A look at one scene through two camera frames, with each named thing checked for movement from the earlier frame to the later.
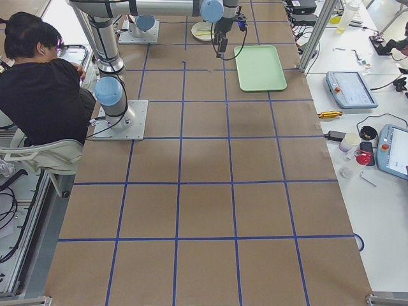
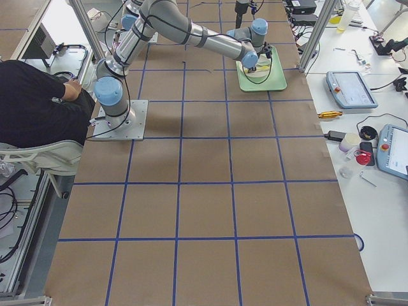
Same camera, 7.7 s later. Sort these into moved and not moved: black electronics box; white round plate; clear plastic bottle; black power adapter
Moved: white round plate
Not moved: clear plastic bottle; black electronics box; black power adapter
